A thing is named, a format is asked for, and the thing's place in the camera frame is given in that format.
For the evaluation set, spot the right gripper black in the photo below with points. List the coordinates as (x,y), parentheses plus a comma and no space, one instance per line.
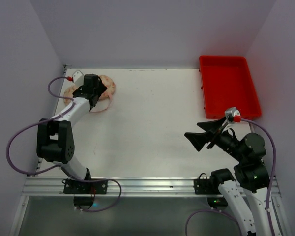
(217,135)

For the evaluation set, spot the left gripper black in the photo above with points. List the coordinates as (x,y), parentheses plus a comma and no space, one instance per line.
(96,91)

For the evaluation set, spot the floral mesh laundry bag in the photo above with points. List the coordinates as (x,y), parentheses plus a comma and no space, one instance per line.
(108,94)

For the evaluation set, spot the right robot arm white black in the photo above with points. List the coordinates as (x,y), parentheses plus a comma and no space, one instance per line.
(247,191)

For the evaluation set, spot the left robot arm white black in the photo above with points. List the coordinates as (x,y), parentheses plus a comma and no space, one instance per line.
(55,141)

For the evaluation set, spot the red plastic tray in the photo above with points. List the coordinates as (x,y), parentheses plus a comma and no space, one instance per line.
(227,82)

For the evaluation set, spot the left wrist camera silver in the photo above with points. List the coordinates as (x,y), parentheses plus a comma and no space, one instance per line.
(77,78)

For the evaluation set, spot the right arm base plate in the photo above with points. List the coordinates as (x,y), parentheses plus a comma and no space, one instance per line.
(203,186)

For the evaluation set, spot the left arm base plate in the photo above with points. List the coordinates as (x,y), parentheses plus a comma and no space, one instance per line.
(77,187)

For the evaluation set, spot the aluminium front rail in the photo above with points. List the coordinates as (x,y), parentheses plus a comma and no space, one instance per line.
(131,187)

